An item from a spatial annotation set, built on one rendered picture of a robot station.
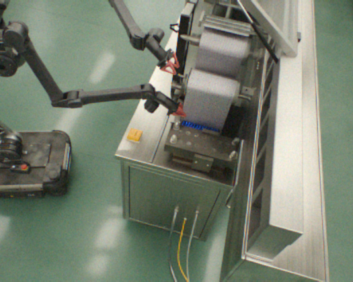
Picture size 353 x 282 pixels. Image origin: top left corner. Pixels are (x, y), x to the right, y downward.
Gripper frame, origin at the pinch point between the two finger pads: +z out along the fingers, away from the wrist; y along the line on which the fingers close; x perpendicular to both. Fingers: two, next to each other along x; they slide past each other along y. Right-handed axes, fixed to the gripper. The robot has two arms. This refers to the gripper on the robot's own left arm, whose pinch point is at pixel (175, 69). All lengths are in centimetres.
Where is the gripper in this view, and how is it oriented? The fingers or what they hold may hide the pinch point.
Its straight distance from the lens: 163.5
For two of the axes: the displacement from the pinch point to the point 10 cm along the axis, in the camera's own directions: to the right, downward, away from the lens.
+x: 7.0, -3.0, -6.4
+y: -2.4, 7.5, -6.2
